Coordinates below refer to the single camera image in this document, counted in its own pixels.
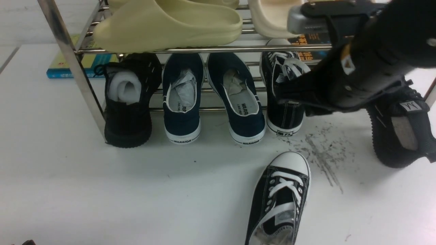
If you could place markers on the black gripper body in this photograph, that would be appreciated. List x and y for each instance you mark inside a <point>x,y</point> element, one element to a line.
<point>351,77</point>

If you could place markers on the black canvas sneaker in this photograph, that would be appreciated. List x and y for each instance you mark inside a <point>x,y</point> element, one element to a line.
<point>278,201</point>
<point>277,67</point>

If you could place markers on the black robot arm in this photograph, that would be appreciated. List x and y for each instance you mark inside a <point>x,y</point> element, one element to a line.
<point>411,21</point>

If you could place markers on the navy canvas shoe right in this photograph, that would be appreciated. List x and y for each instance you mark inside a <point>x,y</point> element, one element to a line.
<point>231,79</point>

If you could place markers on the navy canvas shoe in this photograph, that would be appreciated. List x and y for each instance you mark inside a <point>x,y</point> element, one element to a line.
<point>182,80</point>
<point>231,79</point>

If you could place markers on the stainless steel shoe rack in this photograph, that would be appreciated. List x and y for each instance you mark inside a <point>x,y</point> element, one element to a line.
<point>73,52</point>

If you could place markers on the navy canvas shoe left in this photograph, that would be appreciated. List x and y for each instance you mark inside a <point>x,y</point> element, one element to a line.
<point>182,80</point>

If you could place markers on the black orange book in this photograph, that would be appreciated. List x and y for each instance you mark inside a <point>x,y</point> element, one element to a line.
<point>311,39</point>

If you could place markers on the black knit sneaker right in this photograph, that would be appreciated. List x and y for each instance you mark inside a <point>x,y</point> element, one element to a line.
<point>401,128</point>

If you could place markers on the black knit sneaker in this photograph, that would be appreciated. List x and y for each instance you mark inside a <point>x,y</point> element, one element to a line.
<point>129,87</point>
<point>401,128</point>

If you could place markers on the cream foam slide left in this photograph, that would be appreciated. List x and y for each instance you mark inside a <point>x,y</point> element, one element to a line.
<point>269,17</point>

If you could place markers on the olive foam slide rear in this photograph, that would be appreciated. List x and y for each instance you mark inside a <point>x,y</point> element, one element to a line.
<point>228,3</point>

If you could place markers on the olive foam slide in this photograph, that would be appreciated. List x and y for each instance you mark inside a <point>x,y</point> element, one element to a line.
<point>228,3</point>
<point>154,25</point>

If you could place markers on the black knit sneaker left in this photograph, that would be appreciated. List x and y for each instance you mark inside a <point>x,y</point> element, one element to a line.
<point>129,87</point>

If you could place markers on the olive foam slide front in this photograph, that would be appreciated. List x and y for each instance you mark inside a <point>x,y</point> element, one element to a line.
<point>154,25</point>

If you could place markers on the yellow blue book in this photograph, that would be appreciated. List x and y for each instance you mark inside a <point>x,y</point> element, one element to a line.
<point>60,69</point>

